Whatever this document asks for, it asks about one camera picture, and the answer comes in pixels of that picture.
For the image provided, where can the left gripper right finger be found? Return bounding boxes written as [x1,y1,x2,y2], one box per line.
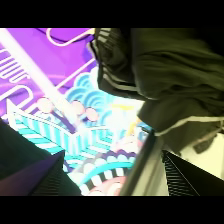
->
[161,149,224,197]

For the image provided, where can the silver frame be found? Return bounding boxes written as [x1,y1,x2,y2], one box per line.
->
[118,128,166,197]

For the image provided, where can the black garment with pale stripes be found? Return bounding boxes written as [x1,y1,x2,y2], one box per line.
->
[86,28,224,156]

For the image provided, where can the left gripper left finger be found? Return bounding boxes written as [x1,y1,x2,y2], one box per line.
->
[0,150,82,197]

